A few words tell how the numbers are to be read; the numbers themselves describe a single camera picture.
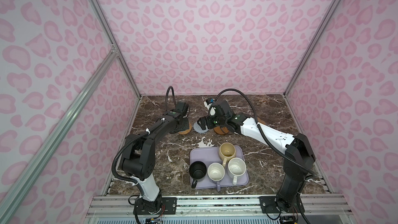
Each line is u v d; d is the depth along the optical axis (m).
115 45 0.90
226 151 0.89
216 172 0.82
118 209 0.75
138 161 0.47
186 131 0.99
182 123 0.71
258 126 0.55
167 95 0.73
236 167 0.84
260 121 1.06
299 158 0.46
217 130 0.76
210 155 0.90
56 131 0.56
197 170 0.82
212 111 0.72
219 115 0.65
